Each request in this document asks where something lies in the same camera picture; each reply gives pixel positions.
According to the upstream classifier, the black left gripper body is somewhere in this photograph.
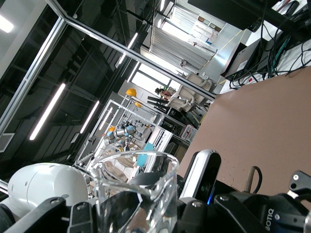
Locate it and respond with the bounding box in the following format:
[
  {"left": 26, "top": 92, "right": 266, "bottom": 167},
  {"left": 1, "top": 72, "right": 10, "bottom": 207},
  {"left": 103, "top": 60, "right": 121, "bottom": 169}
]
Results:
[{"left": 242, "top": 192, "right": 311, "bottom": 233}]

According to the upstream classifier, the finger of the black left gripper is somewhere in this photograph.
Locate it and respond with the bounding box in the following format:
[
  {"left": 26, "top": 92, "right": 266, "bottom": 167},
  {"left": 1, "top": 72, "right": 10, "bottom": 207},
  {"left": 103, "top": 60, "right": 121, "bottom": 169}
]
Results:
[{"left": 289, "top": 170, "right": 311, "bottom": 195}]

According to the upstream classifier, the red white box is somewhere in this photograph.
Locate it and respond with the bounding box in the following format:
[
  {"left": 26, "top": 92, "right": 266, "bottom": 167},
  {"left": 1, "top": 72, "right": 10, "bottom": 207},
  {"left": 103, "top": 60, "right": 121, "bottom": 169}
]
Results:
[{"left": 181, "top": 124, "right": 198, "bottom": 144}]

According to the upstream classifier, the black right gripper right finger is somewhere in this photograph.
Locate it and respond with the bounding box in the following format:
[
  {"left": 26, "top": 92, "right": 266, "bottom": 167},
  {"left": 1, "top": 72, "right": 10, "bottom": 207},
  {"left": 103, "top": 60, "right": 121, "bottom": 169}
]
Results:
[{"left": 176, "top": 194, "right": 253, "bottom": 233}]

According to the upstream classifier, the ceiling strip light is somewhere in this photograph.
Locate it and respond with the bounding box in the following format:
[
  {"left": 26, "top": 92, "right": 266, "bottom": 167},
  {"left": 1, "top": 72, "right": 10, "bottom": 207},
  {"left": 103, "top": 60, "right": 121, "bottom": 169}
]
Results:
[
  {"left": 0, "top": 14, "right": 15, "bottom": 34},
  {"left": 29, "top": 82, "right": 67, "bottom": 141},
  {"left": 126, "top": 32, "right": 138, "bottom": 50},
  {"left": 79, "top": 100, "right": 101, "bottom": 134}
]

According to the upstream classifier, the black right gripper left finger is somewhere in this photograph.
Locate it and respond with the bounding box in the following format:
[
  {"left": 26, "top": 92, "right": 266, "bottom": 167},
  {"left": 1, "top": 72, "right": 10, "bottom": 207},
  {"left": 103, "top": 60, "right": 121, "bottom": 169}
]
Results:
[{"left": 9, "top": 197, "right": 96, "bottom": 233}]

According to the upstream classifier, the aluminium overhead frame beam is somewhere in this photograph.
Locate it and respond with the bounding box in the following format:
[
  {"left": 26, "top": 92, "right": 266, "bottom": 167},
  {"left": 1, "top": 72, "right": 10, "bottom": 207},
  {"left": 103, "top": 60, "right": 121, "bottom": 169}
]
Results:
[
  {"left": 0, "top": 17, "right": 66, "bottom": 133},
  {"left": 45, "top": 0, "right": 218, "bottom": 100}
]

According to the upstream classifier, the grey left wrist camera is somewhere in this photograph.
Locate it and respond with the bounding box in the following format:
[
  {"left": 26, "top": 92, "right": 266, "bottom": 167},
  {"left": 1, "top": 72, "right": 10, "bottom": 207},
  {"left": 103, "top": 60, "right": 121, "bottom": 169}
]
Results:
[{"left": 179, "top": 149, "right": 222, "bottom": 206}]

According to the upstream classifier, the clear glass measuring beaker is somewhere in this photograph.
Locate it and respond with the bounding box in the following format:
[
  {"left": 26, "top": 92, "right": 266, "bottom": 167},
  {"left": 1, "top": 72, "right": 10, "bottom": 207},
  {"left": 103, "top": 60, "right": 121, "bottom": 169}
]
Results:
[{"left": 89, "top": 150, "right": 180, "bottom": 233}]

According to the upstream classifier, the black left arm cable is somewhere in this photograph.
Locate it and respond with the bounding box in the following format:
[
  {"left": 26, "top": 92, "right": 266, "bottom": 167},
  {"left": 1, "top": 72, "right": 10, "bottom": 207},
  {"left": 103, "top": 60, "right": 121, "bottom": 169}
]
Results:
[{"left": 244, "top": 166, "right": 263, "bottom": 194}]

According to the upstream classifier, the white slatted panel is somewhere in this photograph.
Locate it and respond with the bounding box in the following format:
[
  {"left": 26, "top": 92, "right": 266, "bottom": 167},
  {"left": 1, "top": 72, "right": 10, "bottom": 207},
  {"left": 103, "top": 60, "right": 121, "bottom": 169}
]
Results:
[{"left": 148, "top": 24, "right": 218, "bottom": 71}]

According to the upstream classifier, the black computer case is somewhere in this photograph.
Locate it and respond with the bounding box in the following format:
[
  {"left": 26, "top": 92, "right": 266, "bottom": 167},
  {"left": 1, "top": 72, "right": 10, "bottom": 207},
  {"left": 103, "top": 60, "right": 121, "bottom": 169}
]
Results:
[{"left": 224, "top": 38, "right": 264, "bottom": 79}]

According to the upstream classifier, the white office chair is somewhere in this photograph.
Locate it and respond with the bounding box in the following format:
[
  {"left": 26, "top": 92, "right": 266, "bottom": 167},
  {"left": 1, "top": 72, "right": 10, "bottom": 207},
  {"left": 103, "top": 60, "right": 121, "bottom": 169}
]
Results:
[
  {"left": 186, "top": 72, "right": 217, "bottom": 94},
  {"left": 166, "top": 83, "right": 212, "bottom": 114}
]

